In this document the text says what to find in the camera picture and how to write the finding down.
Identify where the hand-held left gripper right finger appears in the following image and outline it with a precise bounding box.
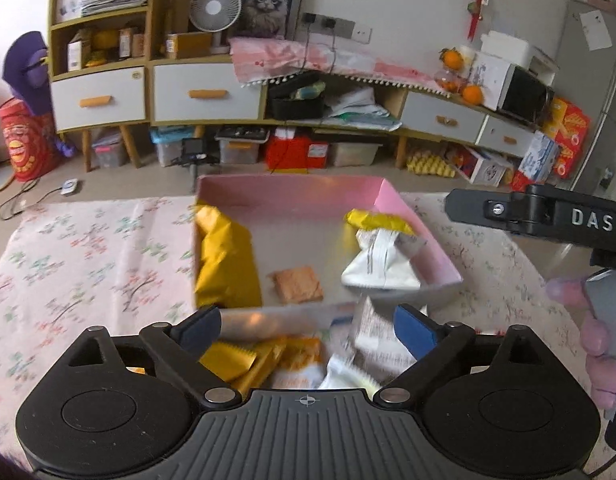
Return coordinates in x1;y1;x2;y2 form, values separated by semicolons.
374;304;546;407

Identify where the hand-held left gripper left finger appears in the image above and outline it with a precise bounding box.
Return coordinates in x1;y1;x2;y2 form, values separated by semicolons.
63;305;242;408

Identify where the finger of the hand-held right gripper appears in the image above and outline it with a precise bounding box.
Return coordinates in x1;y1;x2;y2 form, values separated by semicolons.
446;187;532;236

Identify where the large yellow snack bag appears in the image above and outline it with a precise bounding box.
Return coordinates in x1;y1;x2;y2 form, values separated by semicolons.
194;203;265;310

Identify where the white snack packet green edge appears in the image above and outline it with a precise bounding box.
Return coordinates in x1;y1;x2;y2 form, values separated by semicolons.
317;353;385;392

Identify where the small yellow snack packet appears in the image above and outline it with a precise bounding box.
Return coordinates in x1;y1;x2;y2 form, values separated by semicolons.
343;208;418;238

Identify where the orange and white snack packet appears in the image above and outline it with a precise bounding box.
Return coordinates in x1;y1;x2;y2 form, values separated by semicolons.
270;335;325;392

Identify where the orange cracker packet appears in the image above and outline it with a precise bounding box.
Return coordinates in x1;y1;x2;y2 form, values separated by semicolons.
266;266;325;306

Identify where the pink cardboard box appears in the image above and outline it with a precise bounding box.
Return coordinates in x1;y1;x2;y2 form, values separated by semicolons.
191;174;464;322

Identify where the person's right hand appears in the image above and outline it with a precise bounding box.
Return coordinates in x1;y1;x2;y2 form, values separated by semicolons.
546;277;616;411

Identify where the white and red carton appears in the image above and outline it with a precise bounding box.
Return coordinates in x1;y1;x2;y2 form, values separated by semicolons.
445;144;514;189

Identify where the yellow egg tray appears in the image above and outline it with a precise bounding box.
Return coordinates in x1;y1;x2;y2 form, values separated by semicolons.
405;152;457;179

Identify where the blue and white carton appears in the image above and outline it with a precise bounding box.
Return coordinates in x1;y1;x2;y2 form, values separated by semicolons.
517;129;561;184

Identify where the orange and red carton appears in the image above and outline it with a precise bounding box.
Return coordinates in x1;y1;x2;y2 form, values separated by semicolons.
542;97;592;181

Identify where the silver fridge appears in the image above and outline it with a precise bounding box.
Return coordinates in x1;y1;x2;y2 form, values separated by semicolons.
552;0;616;197

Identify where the white microwave oven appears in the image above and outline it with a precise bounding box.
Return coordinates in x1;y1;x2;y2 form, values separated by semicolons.
470;52;557;124

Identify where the bag of small oranges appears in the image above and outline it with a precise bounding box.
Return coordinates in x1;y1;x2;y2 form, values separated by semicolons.
434;69;464;94

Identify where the long wooden low cabinet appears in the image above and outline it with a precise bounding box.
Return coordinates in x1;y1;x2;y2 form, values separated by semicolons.
262;67;539;170

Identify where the clear storage box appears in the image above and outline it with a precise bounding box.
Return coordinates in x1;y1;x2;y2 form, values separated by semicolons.
327;134;385;169
90;129;130;169

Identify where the pile of plastic bags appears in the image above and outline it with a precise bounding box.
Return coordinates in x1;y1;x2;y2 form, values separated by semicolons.
322;87;405;134

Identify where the white foam box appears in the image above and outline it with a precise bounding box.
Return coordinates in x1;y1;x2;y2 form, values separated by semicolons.
480;29;539;69

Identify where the black device on stand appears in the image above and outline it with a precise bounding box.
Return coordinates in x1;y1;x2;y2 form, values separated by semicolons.
180;137;221;194

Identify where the blue lid storage box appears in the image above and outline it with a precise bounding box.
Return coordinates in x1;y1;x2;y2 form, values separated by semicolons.
150;127;197;167

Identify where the red cardboard box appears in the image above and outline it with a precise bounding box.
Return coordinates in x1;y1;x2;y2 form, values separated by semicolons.
264;132;332;171

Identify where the paper note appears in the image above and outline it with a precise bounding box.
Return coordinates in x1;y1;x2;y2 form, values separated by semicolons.
577;8;614;52

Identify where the wooden drawer cabinet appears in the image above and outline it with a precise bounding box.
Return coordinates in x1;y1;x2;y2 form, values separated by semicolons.
147;55;269;131

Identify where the red hanging decoration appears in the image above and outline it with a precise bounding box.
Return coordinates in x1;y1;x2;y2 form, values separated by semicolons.
466;0;494;42

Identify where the black storage box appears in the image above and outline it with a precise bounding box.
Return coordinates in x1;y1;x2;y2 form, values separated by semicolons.
267;72;329;121

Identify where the pink fringed cloth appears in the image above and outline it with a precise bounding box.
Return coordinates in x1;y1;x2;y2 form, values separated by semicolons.
229;36;452;94

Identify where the red printed bag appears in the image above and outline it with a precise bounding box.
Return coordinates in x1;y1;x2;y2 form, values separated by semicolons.
0;98;65;184

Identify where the brown cardboard box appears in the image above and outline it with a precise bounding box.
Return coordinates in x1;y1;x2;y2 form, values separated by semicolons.
165;32;212;61

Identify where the framed cat picture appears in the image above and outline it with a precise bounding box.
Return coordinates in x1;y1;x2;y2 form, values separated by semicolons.
229;0;309;41

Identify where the small white box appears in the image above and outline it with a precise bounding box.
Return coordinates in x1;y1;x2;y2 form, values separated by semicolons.
66;39;85;72

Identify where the wooden shelf cabinet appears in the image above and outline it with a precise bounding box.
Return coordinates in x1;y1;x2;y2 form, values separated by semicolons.
46;0;162;173

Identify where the purple cloth hat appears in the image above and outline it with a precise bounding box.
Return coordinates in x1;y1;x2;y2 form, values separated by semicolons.
1;30;54;117

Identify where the white desk fan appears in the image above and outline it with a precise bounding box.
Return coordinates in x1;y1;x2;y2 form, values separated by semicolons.
189;0;243;56

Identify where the white drawer orange handle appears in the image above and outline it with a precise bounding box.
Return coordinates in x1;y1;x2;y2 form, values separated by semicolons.
151;62;267;124
50;66;148;134
480;117;537;159
402;90;487;144

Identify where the clear box orange handle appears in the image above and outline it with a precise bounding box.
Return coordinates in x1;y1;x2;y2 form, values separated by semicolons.
215;127;269;166

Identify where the black cable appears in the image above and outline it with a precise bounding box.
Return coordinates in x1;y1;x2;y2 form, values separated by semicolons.
0;177;64;222

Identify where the grey wall socket panel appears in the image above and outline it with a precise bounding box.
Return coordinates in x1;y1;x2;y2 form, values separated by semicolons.
301;12;357;41

